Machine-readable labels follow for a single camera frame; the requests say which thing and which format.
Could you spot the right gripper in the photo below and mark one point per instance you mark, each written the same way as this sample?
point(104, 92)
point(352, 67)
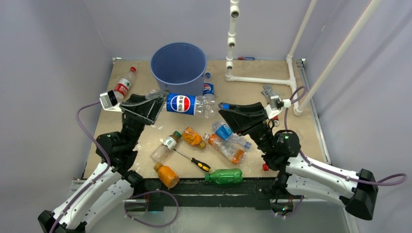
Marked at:
point(251, 117)

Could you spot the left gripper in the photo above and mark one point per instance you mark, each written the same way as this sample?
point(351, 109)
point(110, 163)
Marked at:
point(145, 109)

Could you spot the crushed blue label bottle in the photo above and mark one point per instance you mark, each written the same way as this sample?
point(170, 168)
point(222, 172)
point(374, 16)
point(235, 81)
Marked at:
point(221, 129)

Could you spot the orange floral label bottle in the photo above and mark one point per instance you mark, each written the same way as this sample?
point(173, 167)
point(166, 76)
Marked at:
point(232, 153)

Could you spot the large Pepsi bottle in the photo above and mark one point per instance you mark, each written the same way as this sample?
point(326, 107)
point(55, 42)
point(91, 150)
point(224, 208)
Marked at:
point(199, 106)

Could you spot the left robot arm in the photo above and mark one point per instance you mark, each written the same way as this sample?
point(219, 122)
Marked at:
point(112, 180)

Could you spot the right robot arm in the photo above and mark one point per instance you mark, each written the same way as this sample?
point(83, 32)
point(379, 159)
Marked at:
point(299, 175)

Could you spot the small Pepsi bottle by bin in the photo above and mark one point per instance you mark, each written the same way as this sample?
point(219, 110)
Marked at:
point(209, 90)

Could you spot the blue plastic bin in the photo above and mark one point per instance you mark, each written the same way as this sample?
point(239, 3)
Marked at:
point(179, 68)

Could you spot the red label clear bottle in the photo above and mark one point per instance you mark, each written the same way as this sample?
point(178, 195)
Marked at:
point(125, 82)

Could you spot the green cap tea bottle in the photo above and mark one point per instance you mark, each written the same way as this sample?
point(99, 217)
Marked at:
point(164, 149)

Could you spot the red cap clear bottle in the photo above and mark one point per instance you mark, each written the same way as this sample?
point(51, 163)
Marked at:
point(265, 167)

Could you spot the red blue screwdriver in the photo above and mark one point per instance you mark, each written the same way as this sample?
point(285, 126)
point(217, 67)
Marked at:
point(245, 58)

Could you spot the orange pouch gold cap bottle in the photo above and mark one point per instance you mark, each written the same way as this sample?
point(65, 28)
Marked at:
point(193, 138)

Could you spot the green plastic bottle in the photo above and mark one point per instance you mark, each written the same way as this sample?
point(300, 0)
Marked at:
point(225, 176)

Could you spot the black yellow screwdriver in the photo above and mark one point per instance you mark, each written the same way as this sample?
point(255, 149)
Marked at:
point(203, 166)

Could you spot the orange juice bottle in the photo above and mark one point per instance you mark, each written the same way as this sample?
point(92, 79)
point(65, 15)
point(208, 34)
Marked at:
point(166, 175)

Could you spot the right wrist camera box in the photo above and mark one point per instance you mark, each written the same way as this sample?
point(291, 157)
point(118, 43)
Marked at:
point(275, 104)

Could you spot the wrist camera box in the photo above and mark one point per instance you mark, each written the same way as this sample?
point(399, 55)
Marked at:
point(275, 104)
point(109, 101)

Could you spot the red handled adjustable wrench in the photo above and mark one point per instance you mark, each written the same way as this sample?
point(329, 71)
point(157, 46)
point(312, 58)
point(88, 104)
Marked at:
point(269, 88)

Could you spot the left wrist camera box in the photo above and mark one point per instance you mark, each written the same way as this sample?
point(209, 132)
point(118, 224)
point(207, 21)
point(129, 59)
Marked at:
point(109, 101)

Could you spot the white PVC pipe frame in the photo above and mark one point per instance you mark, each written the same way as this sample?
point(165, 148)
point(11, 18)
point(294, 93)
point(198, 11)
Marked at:
point(234, 12)

